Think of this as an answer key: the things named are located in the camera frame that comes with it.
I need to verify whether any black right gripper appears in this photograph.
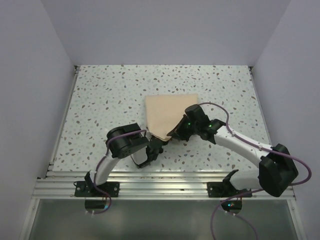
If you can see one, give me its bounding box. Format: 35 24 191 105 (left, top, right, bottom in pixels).
167 114 199 142

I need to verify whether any beige cloth mat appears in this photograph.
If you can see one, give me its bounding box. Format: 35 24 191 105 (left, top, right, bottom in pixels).
145 93 198 142

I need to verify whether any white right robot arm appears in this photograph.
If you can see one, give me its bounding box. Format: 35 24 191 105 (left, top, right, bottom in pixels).
167 104 299 198

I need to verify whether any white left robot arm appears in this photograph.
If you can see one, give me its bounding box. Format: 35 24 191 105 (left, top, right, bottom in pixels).
84 123 169 197

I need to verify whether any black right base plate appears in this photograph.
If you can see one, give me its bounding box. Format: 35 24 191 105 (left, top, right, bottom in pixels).
206 182 253 198

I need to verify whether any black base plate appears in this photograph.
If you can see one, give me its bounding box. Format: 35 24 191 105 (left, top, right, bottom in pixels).
74 181 120 199
206 182 253 198

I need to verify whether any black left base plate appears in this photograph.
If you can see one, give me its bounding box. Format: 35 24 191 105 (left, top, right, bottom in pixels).
74 181 120 199

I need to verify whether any aluminium rail frame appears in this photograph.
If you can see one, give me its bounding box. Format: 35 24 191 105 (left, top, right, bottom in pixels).
21 65 305 240

